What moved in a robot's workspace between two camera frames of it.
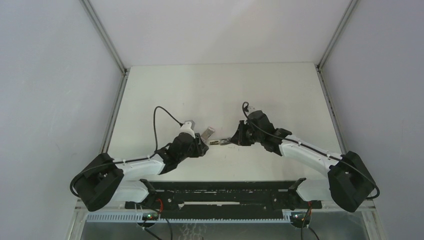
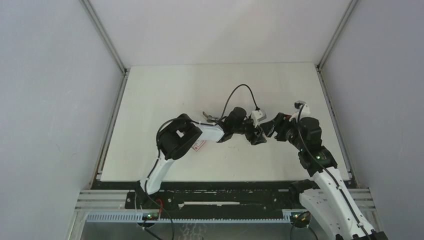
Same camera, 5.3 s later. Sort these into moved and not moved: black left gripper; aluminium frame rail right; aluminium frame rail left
Moved: black left gripper
Not moved: aluminium frame rail left; aluminium frame rail right
